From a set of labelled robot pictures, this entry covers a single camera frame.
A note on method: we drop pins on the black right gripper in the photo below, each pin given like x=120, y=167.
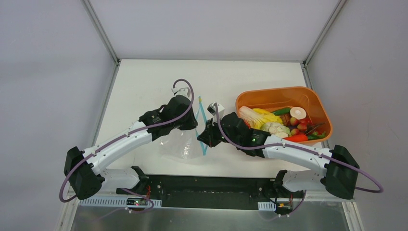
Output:
x=210, y=134

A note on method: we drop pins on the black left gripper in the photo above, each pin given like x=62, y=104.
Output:
x=192, y=117

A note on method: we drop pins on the clear zip top bag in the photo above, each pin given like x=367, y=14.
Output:
x=183, y=145

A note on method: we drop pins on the white cauliflower toy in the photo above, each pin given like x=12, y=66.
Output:
x=276, y=129

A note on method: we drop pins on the green cucumber toy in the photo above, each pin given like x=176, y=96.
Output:
x=282, y=111

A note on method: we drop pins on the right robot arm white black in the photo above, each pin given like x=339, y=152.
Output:
x=333, y=170

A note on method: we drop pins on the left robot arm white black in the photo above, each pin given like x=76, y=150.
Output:
x=87, y=171

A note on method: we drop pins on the yellow napa cabbage toy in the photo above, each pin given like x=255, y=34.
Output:
x=257, y=117

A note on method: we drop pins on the orange plastic basket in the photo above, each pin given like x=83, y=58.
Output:
x=273, y=99

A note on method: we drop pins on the red yellow peach toy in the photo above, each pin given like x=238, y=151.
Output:
x=294, y=121

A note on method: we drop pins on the orange carrot toy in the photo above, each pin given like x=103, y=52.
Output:
x=297, y=138

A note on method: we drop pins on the white mushroom toy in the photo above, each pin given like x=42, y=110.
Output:
x=298, y=113

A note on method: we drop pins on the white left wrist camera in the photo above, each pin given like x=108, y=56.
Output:
x=181, y=91

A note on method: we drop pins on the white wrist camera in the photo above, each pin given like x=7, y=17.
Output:
x=181, y=91
x=216, y=110

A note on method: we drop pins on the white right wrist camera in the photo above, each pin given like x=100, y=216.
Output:
x=216, y=110

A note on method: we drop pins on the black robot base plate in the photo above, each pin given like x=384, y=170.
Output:
x=212, y=192

